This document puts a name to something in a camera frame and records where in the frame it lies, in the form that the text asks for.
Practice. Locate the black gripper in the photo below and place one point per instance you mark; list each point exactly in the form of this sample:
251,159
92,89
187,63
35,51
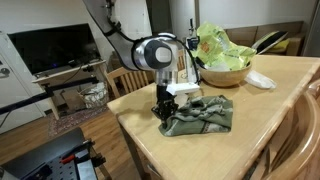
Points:
165,101

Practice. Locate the green patterned kitchen towel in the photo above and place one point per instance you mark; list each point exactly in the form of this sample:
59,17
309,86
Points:
206,116

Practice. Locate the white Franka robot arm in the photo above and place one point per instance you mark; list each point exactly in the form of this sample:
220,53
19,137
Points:
146,55

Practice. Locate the white standing paper packet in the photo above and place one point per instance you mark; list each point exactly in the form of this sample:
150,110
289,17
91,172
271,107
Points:
192,66

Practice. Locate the wicker basket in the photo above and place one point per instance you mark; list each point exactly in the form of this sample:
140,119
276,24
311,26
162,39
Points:
95,96

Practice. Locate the round wooden bowl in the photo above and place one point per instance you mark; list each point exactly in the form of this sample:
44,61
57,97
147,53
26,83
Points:
226,78

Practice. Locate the brown armchair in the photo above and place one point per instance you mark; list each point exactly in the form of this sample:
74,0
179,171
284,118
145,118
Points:
115,61

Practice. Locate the light green snack bag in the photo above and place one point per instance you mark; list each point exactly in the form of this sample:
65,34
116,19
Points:
226,53

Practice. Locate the brown cardboard box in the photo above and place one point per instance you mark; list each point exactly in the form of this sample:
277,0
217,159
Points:
71,100

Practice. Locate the patterned floor rug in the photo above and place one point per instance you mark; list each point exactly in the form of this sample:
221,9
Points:
70,121

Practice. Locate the white television stand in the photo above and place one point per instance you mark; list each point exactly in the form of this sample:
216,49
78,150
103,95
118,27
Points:
66,71

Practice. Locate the striped green black pillow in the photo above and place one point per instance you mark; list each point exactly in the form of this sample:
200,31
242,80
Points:
271,40

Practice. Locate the black perforated tool cart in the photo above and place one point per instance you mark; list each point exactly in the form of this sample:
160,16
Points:
40,153

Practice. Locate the black flat screen television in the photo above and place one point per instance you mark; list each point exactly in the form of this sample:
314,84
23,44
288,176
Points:
50,48

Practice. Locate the yellow pillow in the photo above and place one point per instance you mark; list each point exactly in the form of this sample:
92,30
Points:
282,46

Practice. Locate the black stand bar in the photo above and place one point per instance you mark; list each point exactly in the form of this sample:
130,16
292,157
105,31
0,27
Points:
23,101

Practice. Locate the wooden chair back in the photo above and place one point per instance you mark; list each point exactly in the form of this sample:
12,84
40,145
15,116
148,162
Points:
300,156

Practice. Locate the brown wooden sofa bench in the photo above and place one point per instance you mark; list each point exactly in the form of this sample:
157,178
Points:
295,45

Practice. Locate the white door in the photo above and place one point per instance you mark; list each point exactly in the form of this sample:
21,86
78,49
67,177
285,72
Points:
13,86

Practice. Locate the round metal door knob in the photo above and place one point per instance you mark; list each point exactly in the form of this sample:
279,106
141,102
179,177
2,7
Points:
4,71

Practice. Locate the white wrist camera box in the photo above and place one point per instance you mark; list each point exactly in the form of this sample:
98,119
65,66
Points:
183,88

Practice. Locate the small black camera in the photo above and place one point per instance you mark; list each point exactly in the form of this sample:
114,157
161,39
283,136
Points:
88,67

